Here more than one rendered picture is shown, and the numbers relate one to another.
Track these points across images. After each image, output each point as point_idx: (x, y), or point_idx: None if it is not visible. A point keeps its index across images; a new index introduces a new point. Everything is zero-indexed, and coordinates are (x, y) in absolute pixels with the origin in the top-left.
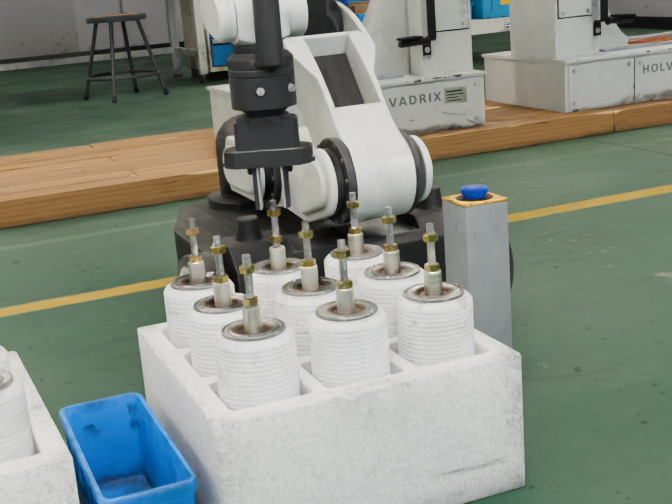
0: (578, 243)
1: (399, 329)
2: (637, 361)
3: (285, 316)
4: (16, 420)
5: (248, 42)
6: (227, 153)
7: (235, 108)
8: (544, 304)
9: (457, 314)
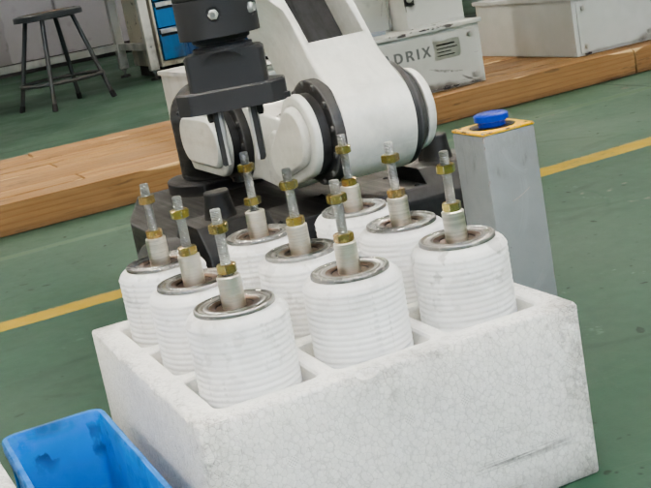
0: (615, 193)
1: (418, 289)
2: None
3: (273, 289)
4: None
5: None
6: (180, 98)
7: (184, 40)
8: (586, 262)
9: (490, 260)
